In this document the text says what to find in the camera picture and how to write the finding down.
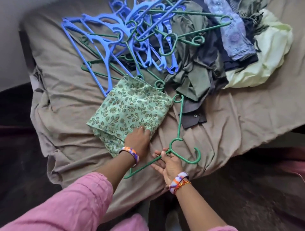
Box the person's right hand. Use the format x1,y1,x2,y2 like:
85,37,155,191
152,149,184,185

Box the person's left hand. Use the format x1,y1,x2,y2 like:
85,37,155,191
123,126,152,160

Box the mint patterned clothes item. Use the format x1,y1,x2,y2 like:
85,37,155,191
86,75,175,158

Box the green plastic hanger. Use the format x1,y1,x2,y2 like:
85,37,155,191
123,78,202,180

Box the navy blue shorts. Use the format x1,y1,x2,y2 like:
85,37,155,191
181,0,260,130

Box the olive green button shirt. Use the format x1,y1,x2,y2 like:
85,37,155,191
162,2,227,103

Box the pile of blue hangers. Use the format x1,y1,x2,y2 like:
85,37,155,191
60,0,191,98

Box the blue floral patterned garment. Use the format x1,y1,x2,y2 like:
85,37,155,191
205,0,258,62

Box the light yellow shirt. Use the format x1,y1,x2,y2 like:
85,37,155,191
224,9,294,89

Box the olive green t-shirt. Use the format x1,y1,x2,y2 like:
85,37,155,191
236,0,270,36

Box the person's left forearm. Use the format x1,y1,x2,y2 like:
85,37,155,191
95,155,134,191

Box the person's right forearm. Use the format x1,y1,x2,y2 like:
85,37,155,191
174,183,227,231

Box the bed with beige sheet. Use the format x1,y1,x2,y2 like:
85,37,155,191
19,0,305,210

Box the striped orange purple bangle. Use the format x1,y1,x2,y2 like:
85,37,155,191
118,146,140,168

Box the striped white purple bangle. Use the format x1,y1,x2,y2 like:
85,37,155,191
168,171,190,195

